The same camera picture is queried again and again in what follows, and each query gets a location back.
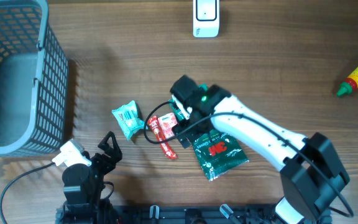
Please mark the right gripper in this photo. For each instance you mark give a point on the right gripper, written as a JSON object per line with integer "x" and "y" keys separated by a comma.
{"x": 186, "y": 125}

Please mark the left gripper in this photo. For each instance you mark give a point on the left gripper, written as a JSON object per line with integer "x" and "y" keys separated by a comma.
{"x": 115, "y": 152}

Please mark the red white small packet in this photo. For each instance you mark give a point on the red white small packet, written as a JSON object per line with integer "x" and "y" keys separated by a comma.
{"x": 167, "y": 122}

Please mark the green 3M gloves packet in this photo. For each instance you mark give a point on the green 3M gloves packet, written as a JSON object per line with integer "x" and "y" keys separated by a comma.
{"x": 217, "y": 152}

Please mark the pale teal tissue packet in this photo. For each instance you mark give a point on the pale teal tissue packet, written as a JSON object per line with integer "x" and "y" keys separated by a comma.
{"x": 128, "y": 119}

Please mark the red Nescafe stick sachet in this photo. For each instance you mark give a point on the red Nescafe stick sachet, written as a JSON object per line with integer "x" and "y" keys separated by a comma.
{"x": 158, "y": 132}

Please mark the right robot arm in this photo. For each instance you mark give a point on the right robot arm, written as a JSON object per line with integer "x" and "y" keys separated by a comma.
{"x": 311, "y": 171}

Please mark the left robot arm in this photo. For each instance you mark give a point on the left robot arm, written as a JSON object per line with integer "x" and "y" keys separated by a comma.
{"x": 83, "y": 186}

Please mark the white barcode scanner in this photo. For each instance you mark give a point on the white barcode scanner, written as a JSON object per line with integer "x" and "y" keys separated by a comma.
{"x": 206, "y": 18}

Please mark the grey plastic mesh basket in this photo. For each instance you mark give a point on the grey plastic mesh basket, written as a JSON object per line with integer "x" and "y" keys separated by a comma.
{"x": 33, "y": 81}

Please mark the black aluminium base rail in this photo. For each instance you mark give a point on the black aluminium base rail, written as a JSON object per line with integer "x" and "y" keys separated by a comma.
{"x": 256, "y": 213}

